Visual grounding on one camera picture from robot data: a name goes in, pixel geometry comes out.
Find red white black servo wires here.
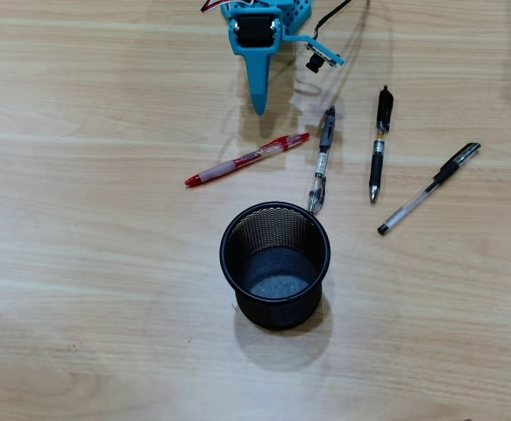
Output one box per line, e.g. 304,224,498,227
199,0,266,13

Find clear stick pen black cap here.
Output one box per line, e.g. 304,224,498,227
376,142,482,237

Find black camera cable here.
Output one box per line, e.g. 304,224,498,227
313,0,353,39

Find clear pen with grey grip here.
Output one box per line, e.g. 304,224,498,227
306,104,337,216

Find red retractable pen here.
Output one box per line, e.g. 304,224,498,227
183,132,311,189

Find black grip pen chrome tip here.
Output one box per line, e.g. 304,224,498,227
367,85,395,203

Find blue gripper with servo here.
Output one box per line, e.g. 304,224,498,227
219,0,284,117

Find wrist camera on blue mount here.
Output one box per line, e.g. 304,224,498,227
281,32,345,75

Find black mesh pen holder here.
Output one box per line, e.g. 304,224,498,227
218,200,331,331

